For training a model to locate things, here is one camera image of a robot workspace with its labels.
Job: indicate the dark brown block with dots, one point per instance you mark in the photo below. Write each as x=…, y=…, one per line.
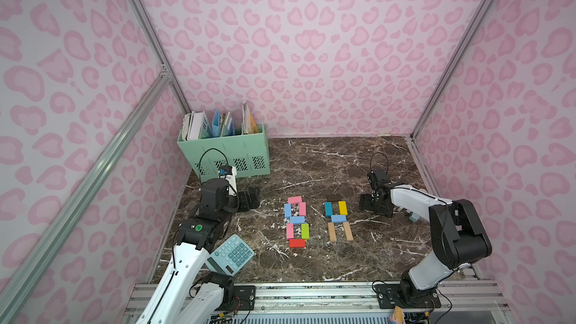
x=334, y=198

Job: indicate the teal block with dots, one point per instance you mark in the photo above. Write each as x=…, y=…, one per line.
x=328, y=209

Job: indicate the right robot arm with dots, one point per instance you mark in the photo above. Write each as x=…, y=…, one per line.
x=457, y=234

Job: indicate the light blue block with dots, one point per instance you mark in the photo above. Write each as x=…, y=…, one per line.
x=297, y=220

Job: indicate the wooden and blue arch blocks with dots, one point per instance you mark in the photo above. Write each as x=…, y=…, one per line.
x=412, y=216

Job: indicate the pink block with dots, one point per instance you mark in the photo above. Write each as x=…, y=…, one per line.
x=294, y=200
x=302, y=209
x=290, y=231

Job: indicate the wooden block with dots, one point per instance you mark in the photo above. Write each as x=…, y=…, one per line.
x=347, y=231
x=331, y=232

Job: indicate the teal calculator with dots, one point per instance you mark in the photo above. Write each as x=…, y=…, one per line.
x=230, y=257

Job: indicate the aluminium front rail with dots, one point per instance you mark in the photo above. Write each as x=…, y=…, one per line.
x=463, y=301

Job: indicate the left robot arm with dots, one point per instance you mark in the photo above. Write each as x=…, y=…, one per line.
x=198, y=283

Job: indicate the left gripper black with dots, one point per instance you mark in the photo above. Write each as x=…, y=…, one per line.
x=247, y=198

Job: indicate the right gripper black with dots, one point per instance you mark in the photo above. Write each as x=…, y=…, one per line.
x=376, y=200

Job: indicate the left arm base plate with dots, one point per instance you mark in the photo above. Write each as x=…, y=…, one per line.
x=243, y=295

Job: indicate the pink block top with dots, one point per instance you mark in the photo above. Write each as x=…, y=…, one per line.
x=294, y=200

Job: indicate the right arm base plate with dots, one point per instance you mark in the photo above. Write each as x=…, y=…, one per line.
x=402, y=295

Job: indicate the mint green file organizer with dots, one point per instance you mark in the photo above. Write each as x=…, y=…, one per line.
x=248, y=153

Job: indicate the papers in organizer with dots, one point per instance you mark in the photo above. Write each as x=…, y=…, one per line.
x=197, y=125

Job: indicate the red block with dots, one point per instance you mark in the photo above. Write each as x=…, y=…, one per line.
x=297, y=243

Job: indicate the green block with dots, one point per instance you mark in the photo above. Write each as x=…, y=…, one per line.
x=305, y=231

